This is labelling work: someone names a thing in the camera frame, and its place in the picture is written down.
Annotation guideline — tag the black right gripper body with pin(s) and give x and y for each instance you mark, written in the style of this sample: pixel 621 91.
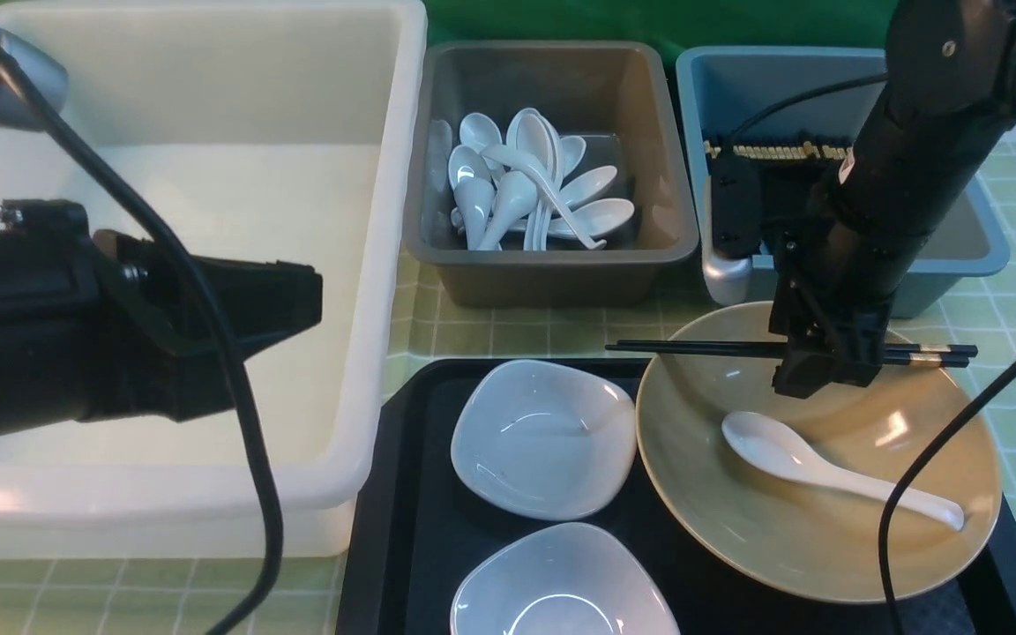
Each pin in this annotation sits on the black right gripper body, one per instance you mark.
pixel 832 302

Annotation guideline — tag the black chopstick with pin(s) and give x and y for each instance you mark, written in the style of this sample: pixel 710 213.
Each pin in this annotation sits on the black chopstick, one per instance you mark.
pixel 922 360
pixel 771 349

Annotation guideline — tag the white ceramic soup spoon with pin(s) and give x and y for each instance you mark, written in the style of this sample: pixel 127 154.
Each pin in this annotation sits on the white ceramic soup spoon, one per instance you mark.
pixel 844 468

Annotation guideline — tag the tan noodle bowl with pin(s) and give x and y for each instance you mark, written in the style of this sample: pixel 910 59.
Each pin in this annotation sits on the tan noodle bowl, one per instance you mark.
pixel 806 540

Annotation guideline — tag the white square dish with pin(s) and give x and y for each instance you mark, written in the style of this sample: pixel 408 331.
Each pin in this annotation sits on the white square dish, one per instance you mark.
pixel 571 578
pixel 545 441

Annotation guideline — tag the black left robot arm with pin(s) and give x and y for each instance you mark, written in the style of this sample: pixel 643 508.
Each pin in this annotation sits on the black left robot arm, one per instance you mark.
pixel 5 335

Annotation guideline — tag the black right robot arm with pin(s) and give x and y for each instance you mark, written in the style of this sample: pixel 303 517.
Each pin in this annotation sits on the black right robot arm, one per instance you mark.
pixel 949 97

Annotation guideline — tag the bundle of black chopsticks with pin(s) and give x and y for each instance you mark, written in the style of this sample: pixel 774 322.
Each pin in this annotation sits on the bundle of black chopsticks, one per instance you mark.
pixel 788 169

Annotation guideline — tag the blue plastic bin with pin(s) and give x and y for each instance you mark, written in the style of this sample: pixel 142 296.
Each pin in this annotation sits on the blue plastic bin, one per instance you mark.
pixel 721 87

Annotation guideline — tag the large white plastic tub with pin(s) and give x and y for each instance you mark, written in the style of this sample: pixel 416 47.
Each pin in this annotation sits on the large white plastic tub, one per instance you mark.
pixel 260 131

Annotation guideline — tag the brown plastic bin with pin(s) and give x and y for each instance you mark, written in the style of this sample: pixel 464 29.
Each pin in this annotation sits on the brown plastic bin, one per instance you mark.
pixel 612 93

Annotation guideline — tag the black serving tray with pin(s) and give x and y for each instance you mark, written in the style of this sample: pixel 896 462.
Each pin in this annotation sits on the black serving tray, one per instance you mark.
pixel 418 531

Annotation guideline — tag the pile of white spoons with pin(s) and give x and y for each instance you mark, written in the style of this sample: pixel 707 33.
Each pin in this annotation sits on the pile of white spoons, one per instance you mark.
pixel 525 181

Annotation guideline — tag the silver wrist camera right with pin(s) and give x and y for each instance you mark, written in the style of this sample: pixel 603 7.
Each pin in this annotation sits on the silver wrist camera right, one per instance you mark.
pixel 734 267

